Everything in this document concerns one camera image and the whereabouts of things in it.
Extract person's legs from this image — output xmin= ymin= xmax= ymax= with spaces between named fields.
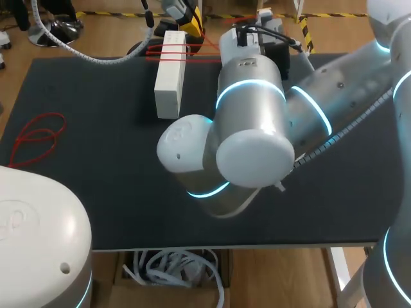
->
xmin=8 ymin=0 xmax=78 ymax=32

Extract white block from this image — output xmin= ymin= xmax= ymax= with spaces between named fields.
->
xmin=153 ymin=30 xmax=189 ymax=120

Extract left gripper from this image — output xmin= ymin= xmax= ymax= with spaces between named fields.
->
xmin=160 ymin=0 xmax=204 ymax=37

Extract cardboard box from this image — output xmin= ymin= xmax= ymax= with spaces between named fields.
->
xmin=111 ymin=248 xmax=234 ymax=308

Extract white cord tangle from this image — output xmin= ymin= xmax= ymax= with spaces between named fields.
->
xmin=123 ymin=249 xmax=227 ymax=308

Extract silver chair base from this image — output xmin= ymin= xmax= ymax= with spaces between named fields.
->
xmin=28 ymin=18 xmax=85 ymax=48

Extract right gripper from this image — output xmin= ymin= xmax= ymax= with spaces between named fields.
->
xmin=256 ymin=8 xmax=292 ymax=80

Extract black cable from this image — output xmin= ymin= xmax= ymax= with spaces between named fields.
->
xmin=236 ymin=25 xmax=311 ymax=56

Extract white cable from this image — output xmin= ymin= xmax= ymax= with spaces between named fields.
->
xmin=33 ymin=0 xmax=155 ymax=67
xmin=292 ymin=87 xmax=395 ymax=171

